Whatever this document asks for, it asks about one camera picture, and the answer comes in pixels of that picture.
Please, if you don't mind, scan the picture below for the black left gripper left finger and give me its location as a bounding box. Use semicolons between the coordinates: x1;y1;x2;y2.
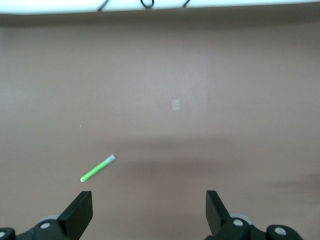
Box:
14;190;94;240

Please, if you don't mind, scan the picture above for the green pen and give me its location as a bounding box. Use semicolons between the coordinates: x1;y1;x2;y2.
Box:
79;154;116;183

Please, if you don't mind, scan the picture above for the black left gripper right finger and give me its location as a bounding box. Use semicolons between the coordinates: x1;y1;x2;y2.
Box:
204;190;266;240

